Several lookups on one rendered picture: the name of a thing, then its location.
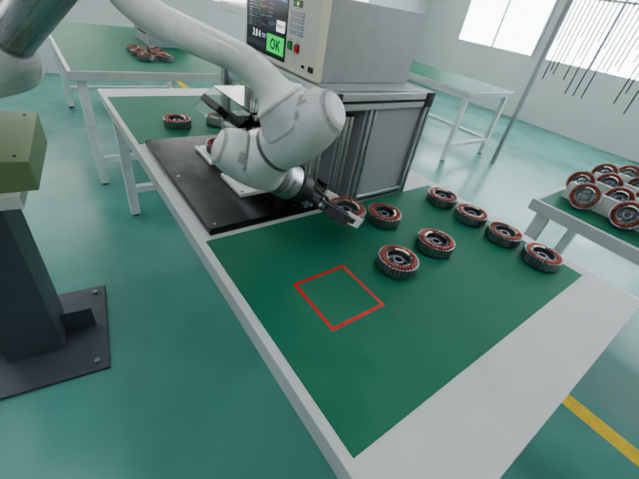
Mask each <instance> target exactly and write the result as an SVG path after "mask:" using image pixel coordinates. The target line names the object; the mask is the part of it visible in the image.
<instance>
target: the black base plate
mask: <svg viewBox="0 0 639 479"><path fill-rule="evenodd" d="M217 136H218V134H217V135H205V136H193V137H181V138H169V139H157V140H145V143H146V146H147V147H148V149H149V150H150V152H151V153H152V154H153V156H154V157H155V159H156V160H157V161H158V163H159V164H160V166H161V167H162V169H163V170H164V171H165V173H166V175H167V176H168V177H169V178H170V179H171V181H172V182H173V183H174V185H175V186H176V188H177V189H178V190H179V192H180V193H181V195H182V196H183V198H184V199H185V201H186V202H187V204H188V205H189V206H190V208H191V209H192V211H193V212H194V213H195V215H196V216H197V218H198V219H199V220H200V222H201V223H202V225H203V226H204V228H205V229H206V231H207V232H208V234H209V235H210V236H212V235H216V234H220V233H224V232H228V231H232V230H236V229H240V228H244V227H247V226H251V225H255V224H259V223H263V222H267V221H271V220H278V219H282V218H286V217H290V216H294V215H297V214H301V213H305V212H309V211H313V210H317V209H318V208H317V207H316V205H315V204H313V206H311V207H310V206H309V205H308V207H306V208H305V207H303V205H301V204H300V202H296V201H293V200H291V199H288V200H286V199H283V198H281V197H278V196H276V195H274V194H271V193H269V192H266V193H261V194H256V195H251V196H246V197H241V198H240V197H239V195H238V194H237V193H236V192H235V191H234V190H233V189H232V188H231V187H230V186H229V185H228V184H227V182H226V181H225V180H224V179H223V178H222V177H221V174H222V173H223V172H222V171H221V170H220V169H219V168H218V167H217V166H216V165H215V164H212V165H210V164H209V163H208V162H207V161H206V160H205V159H204V157H203V156H202V155H201V154H200V153H199V152H198V151H197V150H196V149H195V146H196V145H206V141H207V140H209V139H211V138H216V137H217Z"/></svg>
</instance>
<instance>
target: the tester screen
mask: <svg viewBox="0 0 639 479"><path fill-rule="evenodd" d="M287 3H288V0H248V33H247V44H248V45H251V46H253V47H255V48H259V49H261V50H263V51H265V52H267V53H270V54H272V55H274V56H276V57H279V58H281V59H282V60H283V57H280V56H279V55H277V54H274V53H272V52H270V51H268V50H266V42H267V32H268V33H271V34H273V35H276V36H279V37H280V38H283V39H285V32H284V34H283V33H280V32H277V31H274V30H272V29H268V17H270V18H273V19H277V20H280V21H282V22H285V26H286V15H287ZM253 27H254V28H256V29H261V38H259V37H257V36H254V35H252V32H253ZM248 36H251V37H253V38H255V39H258V40H260V41H263V42H264V43H265V48H263V47H260V46H258V45H256V44H254V43H251V42H249V41H248Z"/></svg>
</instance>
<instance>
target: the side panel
mask: <svg viewBox="0 0 639 479"><path fill-rule="evenodd" d="M430 109H431V108H430V107H415V108H397V109H379V110H368V115H367V119H366V123H365V127H364V131H363V135H362V140H361V144H360V148H359V153H358V159H357V164H356V168H355V172H354V177H353V180H352V184H351V189H350V193H349V197H348V200H349V198H351V199H354V200H356V201H359V202H363V201H369V200H373V199H376V198H380V197H384V196H388V195H392V194H396V193H399V192H403V189H404V186H405V183H406V181H407V178H408V175H409V172H410V169H411V166H412V163H413V160H414V157H415V154H416V150H417V147H418V144H419V141H420V138H421V135H422V132H423V129H424V126H425V124H426V121H427V118H428V115H429V112H430Z"/></svg>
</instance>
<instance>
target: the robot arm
mask: <svg viewBox="0 0 639 479"><path fill-rule="evenodd" d="M108 1H109V2H110V3H111V4H112V5H113V6H114V7H115V8H116V9H117V10H118V11H119V12H120V13H121V14H123V15H124V16H125V17H126V18H127V19H128V20H129V21H130V22H132V23H133V24H134V25H135V26H137V27H138V28H139V29H141V30H142V31H144V32H145V33H147V34H149V35H150V36H152V37H154V38H156V39H157V40H159V41H161V42H163V43H166V44H168V45H170V46H172V47H174V48H178V49H180V50H182V51H185V52H187V53H189V54H192V55H194V56H196V57H199V58H201V59H204V60H205V61H207V62H210V63H212V64H214V65H217V66H219V67H223V68H225V69H227V70H229V71H231V72H233V73H235V74H237V75H238V76H240V77H241V78H243V79H244V80H245V81H246V82H247V83H248V84H249V86H250V87H251V88H252V90H253V91H254V93H255V95H256V97H257V99H258V103H259V112H258V116H257V117H258V118H259V120H260V123H261V127H260V128H257V129H252V130H249V131H245V130H243V129H240V128H224V129H222V130H221V132H220V133H219V134H218V136H217V137H216V139H215V141H214V143H213V144H212V148H211V158H212V162H213V163H214V164H215V165H216V166H217V167H218V168H219V169H220V170H221V171H222V172H223V173H224V174H226V175H227V176H229V177H230V178H232V179H234V180H235V181H237V182H240V183H242V184H245V185H247V186H249V187H252V188H255V189H259V190H265V191H267V192H269V193H271V194H274V195H276V196H278V197H281V198H283V199H286V200H288V199H291V200H293V201H296V202H303V201H309V202H311V203H313V204H315V205H316V207H317V208H318V209H319V210H321V211H323V212H325V213H326V214H328V215H329V216H331V217H333V218H334V219H336V220H338V221H340V223H341V224H345V225H346V224H347V223H348V224H350V225H352V226H354V227H356V228H358V227H359V226H360V225H361V224H362V222H363V221H364V219H362V218H360V217H358V216H356V215H354V214H352V213H351V212H349V211H346V212H345V211H344V210H343V209H341V208H340V207H338V206H337V205H336V204H334V203H333V202H331V201H330V200H331V199H333V198H337V197H339V196H338V195H337V194H335V193H333V192H331V191H329V190H328V189H326V188H327V187H326V186H325V185H323V187H321V186H320V184H319V183H317V182H314V179H313V177H312V176H311V175H309V174H307V173H306V172H304V171H303V169H302V168H301V166H300V165H302V164H304V163H307V162H309V161H311V160H312V159H314V158H316V157H317V156H318V155H319V154H320V153H322V152H323V151H324V150H325V149H327V148H328V147H329V146H330V145H331V144H332V142H333V141H334V140H335V139H336V138H337V137H338V136H339V134H340V133H341V131H342V129H343V127H344V124H345V120H346V115H345V109H344V106H343V103H342V101H341V99H340V98H339V96H338V95H337V94H336V93H334V92H333V91H332V90H330V89H328V88H322V87H313V88H311V89H306V88H305V87H303V85H302V84H297V83H293V82H291V81H288V80H287V79H286V78H285V77H284V76H283V75H282V74H281V73H280V72H279V71H278V70H277V69H276V68H275V67H274V66H273V65H272V64H271V62H270V61H269V60H268V59H266V58H265V57H264V56H263V55H262V54H261V53H259V52H258V51H257V50H255V49H254V48H252V47H250V46H249V45H247V44H246V43H244V42H242V41H240V40H239V39H236V38H234V37H232V36H230V35H228V34H226V33H224V32H222V31H220V30H217V29H214V28H212V27H210V26H209V25H207V24H205V23H202V22H200V21H198V20H196V19H194V18H192V17H190V16H187V15H185V14H183V13H181V12H179V11H177V10H175V9H173V8H171V7H169V6H167V5H166V4H164V3H163V2H161V1H160V0H108ZM77 2H78V0H3V2H2V3H1V5H0V98H5V97H9V96H12V95H16V94H20V93H23V92H26V91H29V90H32V89H34V88H35V87H36V86H38V85H39V84H40V83H41V81H42V80H43V78H44V75H45V70H46V69H45V63H44V60H43V58H42V56H41V53H40V50H39V47H40V46H41V45H42V44H43V43H44V42H45V40H46V39H47V38H48V37H49V35H50V34H51V33H52V32H53V31H54V29H55V28H56V27H57V26H58V25H59V23H60V22H61V21H62V20H63V19H64V17H65V16H66V15H67V14H68V12H69V11H70V10H71V9H72V8H73V6H74V5H75V4H76V3H77ZM325 189H326V190H325Z"/></svg>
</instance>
